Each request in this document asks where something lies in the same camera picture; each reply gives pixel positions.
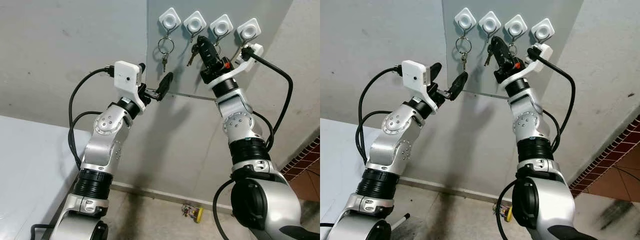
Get grey wall panel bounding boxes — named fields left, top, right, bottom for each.
left=441, top=0, right=585, bottom=99
left=146, top=0, right=294, bottom=101

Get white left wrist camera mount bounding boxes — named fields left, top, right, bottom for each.
left=401, top=60, right=436, bottom=114
left=114, top=61, right=147, bottom=112

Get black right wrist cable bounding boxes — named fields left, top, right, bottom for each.
left=534, top=49, right=577, bottom=154
left=242, top=46, right=294, bottom=152

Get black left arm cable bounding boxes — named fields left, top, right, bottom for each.
left=355, top=66, right=405, bottom=167
left=68, top=66, right=117, bottom=170

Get brass key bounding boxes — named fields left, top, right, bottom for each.
left=482, top=33, right=496, bottom=68
left=186, top=33, right=201, bottom=68

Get black right shoulder cable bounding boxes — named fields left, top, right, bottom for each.
left=212, top=179, right=236, bottom=240
left=496, top=179, right=519, bottom=240

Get white square wall hook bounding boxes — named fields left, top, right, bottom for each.
left=183, top=11, right=207, bottom=35
left=236, top=18, right=262, bottom=42
left=531, top=18, right=556, bottom=42
left=454, top=7, right=477, bottom=31
left=209, top=14, right=234, bottom=38
left=504, top=14, right=529, bottom=38
left=159, top=7, right=182, bottom=31
left=478, top=11, right=502, bottom=35

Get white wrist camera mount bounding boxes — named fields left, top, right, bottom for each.
left=401, top=60, right=436, bottom=114
left=500, top=43, right=554, bottom=87
left=214, top=43, right=265, bottom=87
left=114, top=61, right=147, bottom=112

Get keys on large metal ring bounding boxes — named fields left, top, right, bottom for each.
left=455, top=34, right=472, bottom=73
left=158, top=34, right=176, bottom=74

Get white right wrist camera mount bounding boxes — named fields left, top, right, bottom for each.
left=214, top=43, right=265, bottom=87
left=500, top=43, right=554, bottom=87

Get white table leg black tip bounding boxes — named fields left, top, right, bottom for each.
left=389, top=213, right=412, bottom=232

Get small yellow floor object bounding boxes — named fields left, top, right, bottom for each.
left=181, top=203, right=204, bottom=223
left=492, top=202, right=514, bottom=223

